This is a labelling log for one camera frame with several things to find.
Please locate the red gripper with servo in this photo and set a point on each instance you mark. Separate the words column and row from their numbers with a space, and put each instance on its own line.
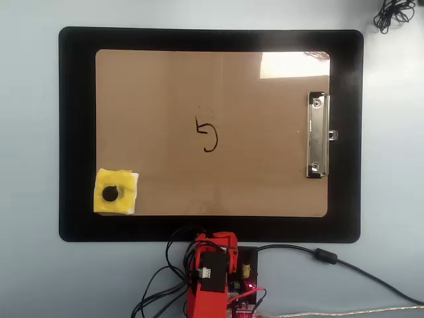
column 212, row 240

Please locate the brown clipboard board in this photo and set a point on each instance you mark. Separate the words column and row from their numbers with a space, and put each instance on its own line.
column 248, row 149

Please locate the silver metal clipboard clip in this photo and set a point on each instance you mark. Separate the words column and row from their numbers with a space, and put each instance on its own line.
column 317, row 136

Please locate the black rectangular mat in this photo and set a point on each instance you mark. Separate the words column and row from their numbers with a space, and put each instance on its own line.
column 77, row 132

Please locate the black marker scribble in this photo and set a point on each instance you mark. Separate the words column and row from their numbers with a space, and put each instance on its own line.
column 215, row 137

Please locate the black controller board base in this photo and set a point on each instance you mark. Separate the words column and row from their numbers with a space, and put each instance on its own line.
column 246, row 261

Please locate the yellow sponge with black knob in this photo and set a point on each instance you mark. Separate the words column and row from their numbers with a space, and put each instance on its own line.
column 116, row 193

